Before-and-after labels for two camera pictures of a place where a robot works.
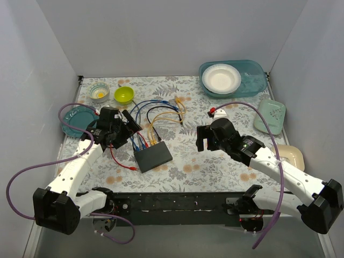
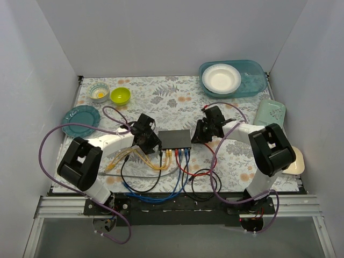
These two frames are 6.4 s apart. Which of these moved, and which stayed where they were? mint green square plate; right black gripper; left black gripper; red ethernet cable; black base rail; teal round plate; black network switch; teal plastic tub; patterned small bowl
Moved: left black gripper; red ethernet cable; right black gripper; black network switch
Stayed: teal plastic tub; black base rail; mint green square plate; teal round plate; patterned small bowl
